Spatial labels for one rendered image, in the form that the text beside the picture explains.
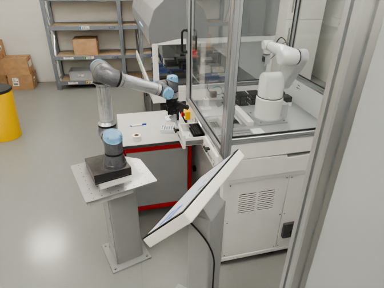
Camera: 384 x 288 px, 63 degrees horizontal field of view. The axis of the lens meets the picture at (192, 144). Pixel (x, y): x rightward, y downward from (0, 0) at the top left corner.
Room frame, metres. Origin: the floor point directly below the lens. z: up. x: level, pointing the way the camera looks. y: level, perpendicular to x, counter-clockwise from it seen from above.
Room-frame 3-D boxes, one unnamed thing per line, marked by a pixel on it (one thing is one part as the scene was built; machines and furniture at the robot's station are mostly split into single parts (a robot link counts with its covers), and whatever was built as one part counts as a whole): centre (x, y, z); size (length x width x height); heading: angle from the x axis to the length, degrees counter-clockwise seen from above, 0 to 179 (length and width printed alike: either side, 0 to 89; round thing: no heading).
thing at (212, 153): (1.80, -0.13, 0.87); 0.29 x 0.02 x 0.11; 14
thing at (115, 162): (1.72, 0.50, 0.87); 0.15 x 0.15 x 0.10
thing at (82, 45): (5.71, 1.91, 0.72); 0.41 x 0.32 x 0.28; 100
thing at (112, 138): (1.73, 0.50, 0.99); 0.13 x 0.12 x 0.14; 27
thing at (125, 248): (1.72, 0.50, 0.38); 0.30 x 0.30 x 0.76; 30
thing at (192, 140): (2.12, -0.11, 0.86); 0.40 x 0.26 x 0.06; 104
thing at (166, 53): (3.85, 0.04, 1.13); 1.78 x 1.14 x 0.45; 14
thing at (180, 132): (2.07, 0.09, 0.87); 0.29 x 0.02 x 0.11; 14
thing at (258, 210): (2.18, -0.53, 0.40); 1.03 x 0.95 x 0.80; 14
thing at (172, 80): (2.06, 0.14, 1.26); 0.09 x 0.08 x 0.11; 117
